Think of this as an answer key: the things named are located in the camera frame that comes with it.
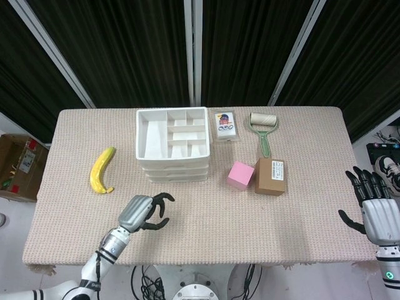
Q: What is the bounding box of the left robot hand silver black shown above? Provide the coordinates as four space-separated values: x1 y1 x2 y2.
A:
117 192 176 234

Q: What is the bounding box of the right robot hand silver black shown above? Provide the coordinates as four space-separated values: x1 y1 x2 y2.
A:
338 166 400 247

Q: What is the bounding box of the clear drawer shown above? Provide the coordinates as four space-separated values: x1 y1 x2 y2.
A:
144 169 209 178
141 161 209 171

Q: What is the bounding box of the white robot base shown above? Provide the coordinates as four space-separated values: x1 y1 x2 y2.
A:
152 264 239 300

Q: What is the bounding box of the brown cardboard box with label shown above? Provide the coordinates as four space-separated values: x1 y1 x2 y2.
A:
254 157 287 196

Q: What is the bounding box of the white black sneaker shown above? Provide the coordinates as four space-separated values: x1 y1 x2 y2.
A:
374 155 400 192

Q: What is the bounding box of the yellow banana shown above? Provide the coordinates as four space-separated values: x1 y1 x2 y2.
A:
89 146 116 195

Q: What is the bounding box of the black device with coloured buttons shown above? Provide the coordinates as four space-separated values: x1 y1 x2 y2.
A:
366 142 400 169

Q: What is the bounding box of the beige woven tablecloth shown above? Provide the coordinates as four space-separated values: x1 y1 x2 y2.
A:
21 107 388 276

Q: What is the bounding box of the pink cube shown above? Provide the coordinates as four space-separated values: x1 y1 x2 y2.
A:
227 161 256 191

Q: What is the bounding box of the white packet with printed label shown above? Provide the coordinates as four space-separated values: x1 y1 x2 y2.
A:
212 109 241 144

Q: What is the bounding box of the green lint roller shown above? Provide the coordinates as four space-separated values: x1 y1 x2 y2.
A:
248 112 279 158

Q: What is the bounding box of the black curtain panel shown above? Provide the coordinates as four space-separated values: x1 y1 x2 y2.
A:
0 0 86 145
26 0 192 109
199 0 314 108
274 0 400 144

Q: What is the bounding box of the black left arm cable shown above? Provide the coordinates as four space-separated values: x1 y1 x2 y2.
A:
92 240 108 286

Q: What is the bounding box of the black cable bundle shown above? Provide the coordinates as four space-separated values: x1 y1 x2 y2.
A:
242 264 261 300
130 264 166 300

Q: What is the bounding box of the white drawer organizer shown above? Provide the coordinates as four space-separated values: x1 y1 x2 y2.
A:
135 106 211 184

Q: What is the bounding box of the tangle of thin wires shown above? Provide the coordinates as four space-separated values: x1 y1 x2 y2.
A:
376 130 400 145

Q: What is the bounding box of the white frame post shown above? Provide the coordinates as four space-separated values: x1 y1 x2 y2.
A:
267 0 328 107
183 0 204 107
6 0 96 109

